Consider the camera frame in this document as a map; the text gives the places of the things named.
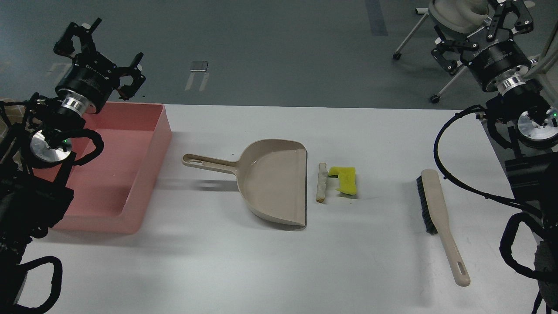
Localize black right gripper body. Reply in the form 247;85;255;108
466;39;532;92

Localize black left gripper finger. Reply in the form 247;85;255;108
114;52;146;101
54;18;102;58

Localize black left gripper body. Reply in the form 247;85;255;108
55;53;119;114

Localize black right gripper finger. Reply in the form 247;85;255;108
431;38;486;74
486;0;534;42

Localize yellow green sponge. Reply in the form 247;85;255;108
327;167;357;195

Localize beige plastic dustpan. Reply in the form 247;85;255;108
182;139;307;227

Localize white bread crust piece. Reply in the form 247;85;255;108
316;162;328;203

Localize beige hand brush black bristles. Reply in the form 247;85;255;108
416;169;471;287

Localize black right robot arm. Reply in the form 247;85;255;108
429;0;557;314

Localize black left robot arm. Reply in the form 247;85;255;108
0;18;146;314

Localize pink plastic bin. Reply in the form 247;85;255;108
54;102;173;234

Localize white office chair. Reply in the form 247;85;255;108
392;0;515;104

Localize beige checkered cloth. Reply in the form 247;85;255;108
0;98;26;125

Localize grey floor plate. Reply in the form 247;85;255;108
190;60;209;73

